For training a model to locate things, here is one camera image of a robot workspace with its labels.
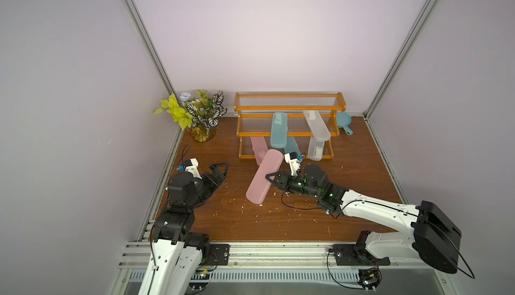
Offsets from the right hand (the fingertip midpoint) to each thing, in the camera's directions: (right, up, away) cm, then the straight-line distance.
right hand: (266, 176), depth 71 cm
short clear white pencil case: (+26, +7, +29) cm, 39 cm away
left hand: (-14, +3, -1) cm, 14 cm away
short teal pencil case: (+14, +9, +33) cm, 37 cm away
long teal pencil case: (+6, +17, +21) cm, 28 cm away
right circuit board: (+37, -36, -1) cm, 52 cm away
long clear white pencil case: (+25, +19, +24) cm, 40 cm away
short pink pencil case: (-3, +8, +28) cm, 30 cm away
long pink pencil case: (-3, -6, +4) cm, 7 cm away
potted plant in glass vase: (-31, +25, +17) cm, 43 cm away
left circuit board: (-24, -38, +1) cm, 45 cm away
